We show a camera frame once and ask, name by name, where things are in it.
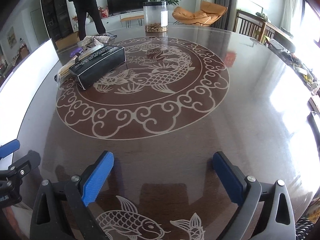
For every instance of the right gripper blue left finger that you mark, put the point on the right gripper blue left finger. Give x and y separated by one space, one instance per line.
55 202

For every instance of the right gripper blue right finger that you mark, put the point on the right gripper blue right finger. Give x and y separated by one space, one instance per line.
276 220

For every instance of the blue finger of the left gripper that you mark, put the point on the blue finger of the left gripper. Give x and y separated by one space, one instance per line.
21 167
9 148

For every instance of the black printed carton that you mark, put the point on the black printed carton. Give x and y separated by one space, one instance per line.
92 67

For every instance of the silver glitter bow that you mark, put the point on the silver glitter bow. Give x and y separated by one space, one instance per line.
92 41

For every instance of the white storage box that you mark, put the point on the white storage box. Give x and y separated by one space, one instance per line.
28 101

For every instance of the dark glass display cabinet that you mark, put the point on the dark glass display cabinet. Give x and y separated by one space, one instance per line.
56 18

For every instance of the white tv cabinet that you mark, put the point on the white tv cabinet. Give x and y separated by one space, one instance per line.
113 22

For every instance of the cluttered side table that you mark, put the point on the cluttered side table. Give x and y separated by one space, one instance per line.
300 55

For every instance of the person in black clothes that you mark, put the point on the person in black clothes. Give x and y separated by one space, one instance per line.
84 7

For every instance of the wooden bench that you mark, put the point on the wooden bench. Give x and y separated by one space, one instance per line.
128 20

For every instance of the wooden dining chair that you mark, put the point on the wooden dining chair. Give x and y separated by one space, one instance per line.
250 25

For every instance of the clear jar with black lid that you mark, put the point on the clear jar with black lid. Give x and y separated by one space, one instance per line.
155 17

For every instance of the black flat screen television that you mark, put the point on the black flat screen television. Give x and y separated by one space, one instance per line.
119 6

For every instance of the orange lounge chair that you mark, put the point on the orange lounge chair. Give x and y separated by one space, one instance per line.
208 14

